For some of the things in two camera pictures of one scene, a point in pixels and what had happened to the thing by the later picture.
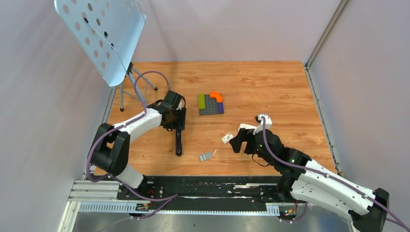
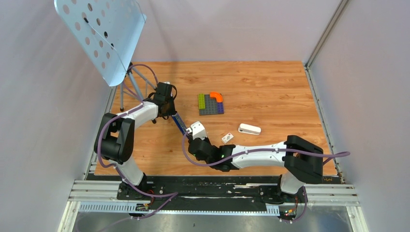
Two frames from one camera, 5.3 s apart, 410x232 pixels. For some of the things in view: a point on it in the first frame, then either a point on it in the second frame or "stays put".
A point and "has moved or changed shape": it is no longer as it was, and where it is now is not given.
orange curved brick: x=218 y=95 stays put
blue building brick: x=220 y=108 stays put
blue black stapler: x=179 y=142 has moved or changed shape
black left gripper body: x=177 y=120 -> x=170 y=109
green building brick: x=201 y=101 stays put
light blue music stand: x=109 y=31 stays put
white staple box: x=226 y=137 stays put
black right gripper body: x=265 y=157 -> x=207 y=140
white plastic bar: x=246 y=126 stays put
